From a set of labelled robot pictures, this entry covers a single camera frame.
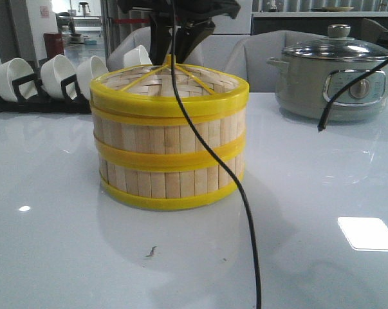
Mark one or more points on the glass cooker lid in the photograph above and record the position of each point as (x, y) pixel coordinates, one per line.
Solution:
(337, 46)

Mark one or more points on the bamboo steamer lid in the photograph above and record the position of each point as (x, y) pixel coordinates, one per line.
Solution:
(148, 94)

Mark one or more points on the bamboo steamer tier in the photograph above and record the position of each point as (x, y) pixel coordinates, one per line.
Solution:
(171, 191)
(168, 144)

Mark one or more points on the green electric cooker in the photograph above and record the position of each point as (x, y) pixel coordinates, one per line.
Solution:
(304, 87)

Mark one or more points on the dark grey cabinet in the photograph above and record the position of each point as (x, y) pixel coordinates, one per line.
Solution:
(313, 22)

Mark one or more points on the white bowl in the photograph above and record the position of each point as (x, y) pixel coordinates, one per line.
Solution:
(10, 71)
(136, 57)
(53, 72)
(89, 70)

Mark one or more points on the black dish rack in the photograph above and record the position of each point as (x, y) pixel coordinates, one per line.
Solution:
(72, 100)

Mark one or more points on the right grey chair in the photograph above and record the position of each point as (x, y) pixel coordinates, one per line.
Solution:
(248, 57)

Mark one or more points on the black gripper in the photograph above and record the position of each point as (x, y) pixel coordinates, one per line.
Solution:
(190, 34)

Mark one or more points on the red trash bin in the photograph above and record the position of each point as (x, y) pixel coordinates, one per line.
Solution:
(53, 44)

